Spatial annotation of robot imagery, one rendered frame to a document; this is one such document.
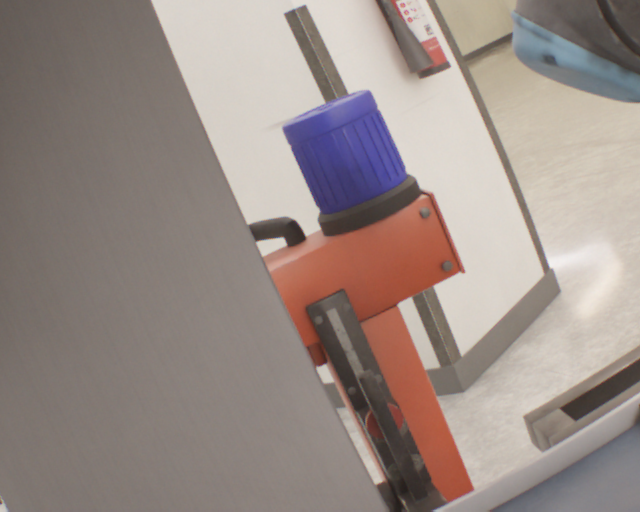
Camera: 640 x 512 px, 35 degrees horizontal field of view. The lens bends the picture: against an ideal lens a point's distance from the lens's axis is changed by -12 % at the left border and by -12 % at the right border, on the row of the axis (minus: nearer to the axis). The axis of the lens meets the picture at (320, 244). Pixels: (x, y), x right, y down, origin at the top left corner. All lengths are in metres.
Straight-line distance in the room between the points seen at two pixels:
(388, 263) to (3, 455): 0.78
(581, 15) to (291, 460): 0.28
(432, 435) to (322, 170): 0.35
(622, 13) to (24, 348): 0.37
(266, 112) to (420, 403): 2.22
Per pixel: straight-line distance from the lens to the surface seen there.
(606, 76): 0.56
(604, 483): 1.11
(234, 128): 3.59
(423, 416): 1.35
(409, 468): 1.26
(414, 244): 1.30
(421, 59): 3.41
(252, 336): 0.58
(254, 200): 3.65
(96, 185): 0.58
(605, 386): 2.68
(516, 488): 1.17
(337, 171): 1.28
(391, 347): 1.32
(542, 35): 0.56
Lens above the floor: 1.19
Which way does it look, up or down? 10 degrees down
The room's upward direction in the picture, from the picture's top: 24 degrees counter-clockwise
